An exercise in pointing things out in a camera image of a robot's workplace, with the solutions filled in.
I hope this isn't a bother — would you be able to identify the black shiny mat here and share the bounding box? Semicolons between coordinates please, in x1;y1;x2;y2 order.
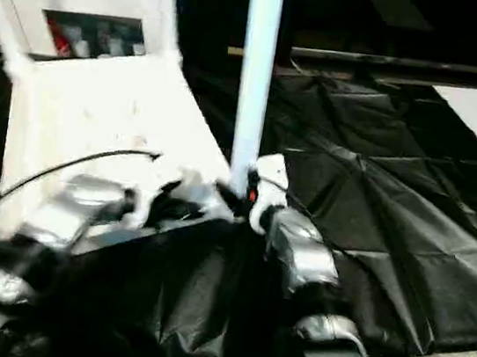
0;18;477;357

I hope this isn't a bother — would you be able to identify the red white box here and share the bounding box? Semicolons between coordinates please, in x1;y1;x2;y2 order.
43;19;78;60

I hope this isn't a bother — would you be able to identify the long black bar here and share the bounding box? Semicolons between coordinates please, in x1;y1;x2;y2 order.
288;39;477;90

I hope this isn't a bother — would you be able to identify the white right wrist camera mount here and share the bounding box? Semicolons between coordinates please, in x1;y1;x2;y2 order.
238;149;295;239

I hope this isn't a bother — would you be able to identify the black left wrist camera cable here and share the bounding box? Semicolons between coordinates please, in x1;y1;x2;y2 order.
0;129;165;224

